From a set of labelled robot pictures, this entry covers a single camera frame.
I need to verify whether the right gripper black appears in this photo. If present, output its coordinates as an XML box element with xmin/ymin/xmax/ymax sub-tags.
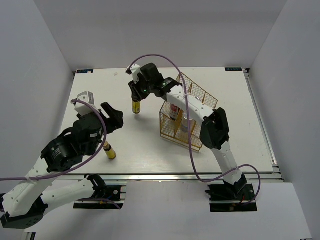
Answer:
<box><xmin>128</xmin><ymin>74</ymin><xmax>154</xmax><ymax>102</ymax></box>

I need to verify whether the small brown bottle yellow label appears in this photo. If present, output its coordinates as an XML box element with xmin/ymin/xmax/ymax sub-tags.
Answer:
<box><xmin>132</xmin><ymin>100</ymin><xmax>141</xmax><ymax>114</ymax></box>

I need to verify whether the dark sauce bottle red label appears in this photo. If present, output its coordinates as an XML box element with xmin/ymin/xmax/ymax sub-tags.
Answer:
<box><xmin>169</xmin><ymin>103</ymin><xmax>180</xmax><ymax>121</ymax></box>

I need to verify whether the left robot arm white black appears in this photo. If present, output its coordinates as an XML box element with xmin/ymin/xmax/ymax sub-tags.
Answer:
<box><xmin>0</xmin><ymin>100</ymin><xmax>124</xmax><ymax>230</ymax></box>

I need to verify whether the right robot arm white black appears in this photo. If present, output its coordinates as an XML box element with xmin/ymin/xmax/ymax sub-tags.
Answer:
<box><xmin>126</xmin><ymin>63</ymin><xmax>247</xmax><ymax>200</ymax></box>

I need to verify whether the small yellow bottle cork cap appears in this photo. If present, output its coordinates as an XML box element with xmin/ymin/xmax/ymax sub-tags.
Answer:
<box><xmin>103</xmin><ymin>141</ymin><xmax>117</xmax><ymax>160</ymax></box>

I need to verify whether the blue corner sticker left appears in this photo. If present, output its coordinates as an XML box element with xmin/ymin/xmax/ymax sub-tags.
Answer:
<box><xmin>76</xmin><ymin>69</ymin><xmax>94</xmax><ymax>74</ymax></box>

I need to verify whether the blue corner sticker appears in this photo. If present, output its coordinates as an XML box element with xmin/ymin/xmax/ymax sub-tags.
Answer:
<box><xmin>224</xmin><ymin>67</ymin><xmax>243</xmax><ymax>72</ymax></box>
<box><xmin>76</xmin><ymin>69</ymin><xmax>94</xmax><ymax>74</ymax></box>

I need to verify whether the blue corner sticker right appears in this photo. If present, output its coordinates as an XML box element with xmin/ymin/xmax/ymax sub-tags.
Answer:
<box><xmin>224</xmin><ymin>67</ymin><xmax>243</xmax><ymax>72</ymax></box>

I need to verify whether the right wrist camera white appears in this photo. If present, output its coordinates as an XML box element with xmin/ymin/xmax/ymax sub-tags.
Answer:
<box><xmin>126</xmin><ymin>63</ymin><xmax>141</xmax><ymax>84</ymax></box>

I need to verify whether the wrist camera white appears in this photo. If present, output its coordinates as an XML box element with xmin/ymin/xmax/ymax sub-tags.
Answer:
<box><xmin>71</xmin><ymin>91</ymin><xmax>97</xmax><ymax>116</ymax></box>
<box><xmin>126</xmin><ymin>63</ymin><xmax>141</xmax><ymax>84</ymax></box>

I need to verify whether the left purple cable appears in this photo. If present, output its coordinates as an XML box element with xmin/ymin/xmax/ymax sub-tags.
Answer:
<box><xmin>0</xmin><ymin>99</ymin><xmax>123</xmax><ymax>210</ymax></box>

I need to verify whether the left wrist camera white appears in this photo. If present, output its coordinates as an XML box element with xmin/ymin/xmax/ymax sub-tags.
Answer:
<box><xmin>71</xmin><ymin>91</ymin><xmax>97</xmax><ymax>116</ymax></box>

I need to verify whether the gold wire mesh organizer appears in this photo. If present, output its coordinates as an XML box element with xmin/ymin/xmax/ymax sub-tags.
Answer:
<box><xmin>159</xmin><ymin>74</ymin><xmax>218</xmax><ymax>152</ymax></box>

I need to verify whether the aluminium table rail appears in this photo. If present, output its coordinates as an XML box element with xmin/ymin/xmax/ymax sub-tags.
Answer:
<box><xmin>58</xmin><ymin>172</ymin><xmax>283</xmax><ymax>181</ymax></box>

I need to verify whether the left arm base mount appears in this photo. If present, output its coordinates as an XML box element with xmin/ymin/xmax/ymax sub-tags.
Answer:
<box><xmin>73</xmin><ymin>174</ymin><xmax>126</xmax><ymax>210</ymax></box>

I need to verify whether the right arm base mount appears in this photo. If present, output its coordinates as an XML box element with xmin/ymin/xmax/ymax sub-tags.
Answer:
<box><xmin>204</xmin><ymin>184</ymin><xmax>258</xmax><ymax>213</ymax></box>

